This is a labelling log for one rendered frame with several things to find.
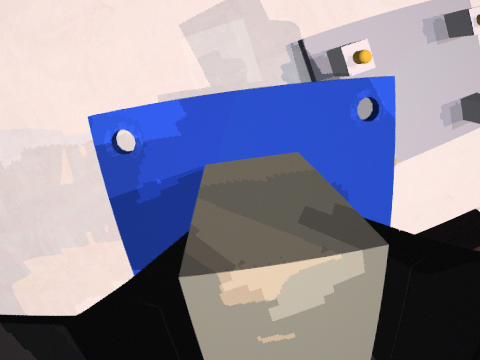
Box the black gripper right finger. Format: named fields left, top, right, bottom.
left=365, top=219, right=480, bottom=360

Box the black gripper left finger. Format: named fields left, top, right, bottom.
left=0, top=231, right=204, bottom=360

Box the blue board with square handle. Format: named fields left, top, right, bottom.
left=88, top=76, right=396, bottom=360

